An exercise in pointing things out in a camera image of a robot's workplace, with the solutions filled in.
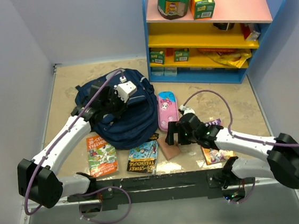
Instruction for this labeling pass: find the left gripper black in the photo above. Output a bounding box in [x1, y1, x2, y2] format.
[99, 87, 132, 121]

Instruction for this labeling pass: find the small brown leather wallet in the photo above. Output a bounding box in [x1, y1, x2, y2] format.
[157, 137, 181, 161]

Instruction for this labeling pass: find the navy blue school backpack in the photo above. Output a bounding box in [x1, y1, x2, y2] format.
[71, 64, 162, 155]

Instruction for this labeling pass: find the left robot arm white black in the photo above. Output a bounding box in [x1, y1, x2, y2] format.
[17, 81, 137, 208]

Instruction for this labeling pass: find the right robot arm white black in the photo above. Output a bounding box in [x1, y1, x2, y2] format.
[165, 113, 299, 189]

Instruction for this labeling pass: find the yellow snack bag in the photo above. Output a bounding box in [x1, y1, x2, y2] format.
[197, 48, 252, 69]

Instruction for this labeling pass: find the pink blue pencil case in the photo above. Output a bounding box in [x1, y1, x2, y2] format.
[157, 91, 179, 132]

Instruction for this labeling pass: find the purple Roald Dahl book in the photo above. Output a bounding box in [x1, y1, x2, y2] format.
[197, 116, 237, 166]

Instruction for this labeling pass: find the black 169-storey treehouse book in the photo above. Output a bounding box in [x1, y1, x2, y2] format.
[127, 133, 160, 175]

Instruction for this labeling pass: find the orange 78-storey treehouse book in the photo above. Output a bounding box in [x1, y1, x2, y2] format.
[86, 135, 119, 178]

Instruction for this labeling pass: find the left small green box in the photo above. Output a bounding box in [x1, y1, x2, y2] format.
[149, 47, 165, 64]

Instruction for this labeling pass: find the small green box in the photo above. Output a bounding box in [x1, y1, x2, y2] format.
[173, 48, 190, 62]
[149, 47, 165, 64]

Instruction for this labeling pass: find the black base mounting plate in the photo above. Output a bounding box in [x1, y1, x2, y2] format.
[65, 163, 258, 215]

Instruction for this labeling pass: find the right small green box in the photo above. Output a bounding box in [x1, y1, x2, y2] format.
[173, 48, 190, 62]

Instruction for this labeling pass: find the colourful blue toy shelf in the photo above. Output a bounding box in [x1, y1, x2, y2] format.
[142, 0, 286, 84]

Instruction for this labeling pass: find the red white packet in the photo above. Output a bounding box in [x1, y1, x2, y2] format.
[240, 23, 261, 42]

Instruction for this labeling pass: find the orange green carton box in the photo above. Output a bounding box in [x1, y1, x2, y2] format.
[189, 0, 215, 20]

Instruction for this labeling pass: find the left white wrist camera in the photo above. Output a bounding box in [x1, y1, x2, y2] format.
[114, 81, 137, 103]

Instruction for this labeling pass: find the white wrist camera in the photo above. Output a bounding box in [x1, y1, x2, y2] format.
[114, 81, 137, 103]
[179, 105, 195, 118]

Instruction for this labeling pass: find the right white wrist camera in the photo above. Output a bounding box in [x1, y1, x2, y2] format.
[179, 105, 195, 118]

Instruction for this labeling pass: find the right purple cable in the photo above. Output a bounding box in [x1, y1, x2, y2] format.
[181, 79, 299, 209]

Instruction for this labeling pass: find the purple cable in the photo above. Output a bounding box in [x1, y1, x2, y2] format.
[10, 68, 142, 224]
[181, 79, 299, 209]

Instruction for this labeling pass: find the aluminium rail frame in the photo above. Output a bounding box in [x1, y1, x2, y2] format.
[2, 38, 299, 224]

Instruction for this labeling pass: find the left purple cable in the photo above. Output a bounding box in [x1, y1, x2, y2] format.
[10, 68, 142, 224]

